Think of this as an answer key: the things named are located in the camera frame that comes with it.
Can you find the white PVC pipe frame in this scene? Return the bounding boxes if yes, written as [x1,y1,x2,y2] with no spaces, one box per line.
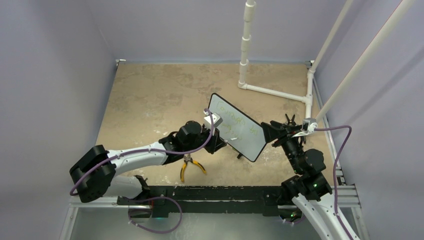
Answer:
[237,0,417,127]

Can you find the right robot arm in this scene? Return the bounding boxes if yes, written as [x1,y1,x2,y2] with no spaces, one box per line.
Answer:
[260,118,359,240]

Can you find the yellow-handled pliers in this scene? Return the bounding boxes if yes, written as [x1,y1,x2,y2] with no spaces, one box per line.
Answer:
[179,153,207,183]

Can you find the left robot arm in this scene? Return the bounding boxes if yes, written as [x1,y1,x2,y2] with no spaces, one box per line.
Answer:
[69,121,227,203]

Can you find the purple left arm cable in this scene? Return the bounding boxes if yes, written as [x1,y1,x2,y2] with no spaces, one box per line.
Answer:
[69,108,216,197]

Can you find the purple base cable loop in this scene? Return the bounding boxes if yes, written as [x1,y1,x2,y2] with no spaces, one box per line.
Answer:
[127,195,184,235]

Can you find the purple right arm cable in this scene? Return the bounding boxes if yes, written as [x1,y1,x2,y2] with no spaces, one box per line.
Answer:
[313,125,357,240]

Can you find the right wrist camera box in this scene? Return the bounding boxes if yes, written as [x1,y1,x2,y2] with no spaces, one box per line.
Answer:
[293,118,318,137]

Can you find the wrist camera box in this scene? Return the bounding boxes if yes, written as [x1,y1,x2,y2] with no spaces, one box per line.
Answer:
[203,111,223,130]
[293,118,318,137]

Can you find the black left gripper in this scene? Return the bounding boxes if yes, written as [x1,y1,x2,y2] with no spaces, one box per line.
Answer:
[184,123,226,154]

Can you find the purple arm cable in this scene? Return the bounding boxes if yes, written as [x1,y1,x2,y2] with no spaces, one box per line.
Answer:
[313,125,357,240]
[69,108,216,197]

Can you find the black-framed whiteboard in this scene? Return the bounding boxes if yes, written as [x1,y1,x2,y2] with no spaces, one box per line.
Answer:
[208,93,267,162]

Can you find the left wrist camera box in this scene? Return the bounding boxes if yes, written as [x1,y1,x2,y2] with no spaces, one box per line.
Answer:
[203,111,223,130]

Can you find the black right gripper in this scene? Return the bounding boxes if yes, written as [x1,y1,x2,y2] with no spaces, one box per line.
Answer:
[260,120,303,173]

